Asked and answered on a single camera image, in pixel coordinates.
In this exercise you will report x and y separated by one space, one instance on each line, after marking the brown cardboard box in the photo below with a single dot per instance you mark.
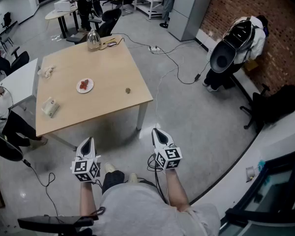
250 65

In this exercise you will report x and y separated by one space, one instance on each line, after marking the white desk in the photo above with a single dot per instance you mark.
19 82

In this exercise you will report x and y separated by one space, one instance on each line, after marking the person's left forearm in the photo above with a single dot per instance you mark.
87 198

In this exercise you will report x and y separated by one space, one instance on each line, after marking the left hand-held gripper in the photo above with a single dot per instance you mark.
82 167

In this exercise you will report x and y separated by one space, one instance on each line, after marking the small plastic cup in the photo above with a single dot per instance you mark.
39 71

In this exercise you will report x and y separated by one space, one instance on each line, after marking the small brown object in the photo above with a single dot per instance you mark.
127 90

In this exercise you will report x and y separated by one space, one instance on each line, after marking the white metal shelf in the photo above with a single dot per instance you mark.
147 1

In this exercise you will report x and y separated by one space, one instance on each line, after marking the white tissue pack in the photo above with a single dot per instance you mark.
50 107

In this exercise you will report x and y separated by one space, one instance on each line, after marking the person's grey shirt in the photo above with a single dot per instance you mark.
142 213

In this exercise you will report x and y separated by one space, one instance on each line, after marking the white power strip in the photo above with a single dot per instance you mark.
154 49

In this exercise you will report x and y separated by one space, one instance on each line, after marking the white box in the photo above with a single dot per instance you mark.
64 5

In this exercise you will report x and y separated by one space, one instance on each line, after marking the grey metal cabinet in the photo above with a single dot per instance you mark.
186 11

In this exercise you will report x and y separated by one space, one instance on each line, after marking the grey computer mouse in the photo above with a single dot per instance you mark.
111 43

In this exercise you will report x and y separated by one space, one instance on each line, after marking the black power adapter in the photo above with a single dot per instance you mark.
197 77

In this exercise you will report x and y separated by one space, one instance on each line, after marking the person's pale shoe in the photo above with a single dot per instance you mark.
109 167
132 178

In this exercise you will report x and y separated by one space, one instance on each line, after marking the pile of white crumpled pieces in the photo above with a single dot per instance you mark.
48 70

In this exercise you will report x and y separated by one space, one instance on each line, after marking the person's black trousers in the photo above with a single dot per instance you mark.
113 181

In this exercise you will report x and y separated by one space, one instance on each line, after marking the white plate of strawberries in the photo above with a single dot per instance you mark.
79 88

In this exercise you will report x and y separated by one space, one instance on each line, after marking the person's right forearm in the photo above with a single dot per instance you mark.
175 190

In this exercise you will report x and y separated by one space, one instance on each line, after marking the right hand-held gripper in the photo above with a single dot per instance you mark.
168 157

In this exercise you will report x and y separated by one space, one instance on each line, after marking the teal small object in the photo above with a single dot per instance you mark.
261 165

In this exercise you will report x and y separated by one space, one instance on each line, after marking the grey coat on stand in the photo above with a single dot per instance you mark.
168 1

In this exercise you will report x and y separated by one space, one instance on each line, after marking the oval pale table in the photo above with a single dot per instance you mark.
59 15

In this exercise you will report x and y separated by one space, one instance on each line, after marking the white table leg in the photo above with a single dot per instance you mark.
141 117
64 142

